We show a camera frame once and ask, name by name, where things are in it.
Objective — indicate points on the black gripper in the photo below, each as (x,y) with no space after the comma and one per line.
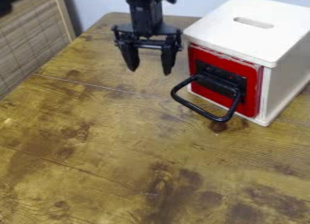
(162,38)

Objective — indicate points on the black metal drawer handle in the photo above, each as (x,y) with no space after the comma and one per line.
(213,83)

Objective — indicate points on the red wooden drawer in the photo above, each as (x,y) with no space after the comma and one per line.
(236,65)

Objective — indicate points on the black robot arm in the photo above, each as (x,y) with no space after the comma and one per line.
(148,32)

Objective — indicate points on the white wooden drawer box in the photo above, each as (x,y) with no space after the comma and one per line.
(258,40)

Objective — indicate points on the bamboo blind panel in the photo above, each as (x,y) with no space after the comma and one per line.
(35,32)

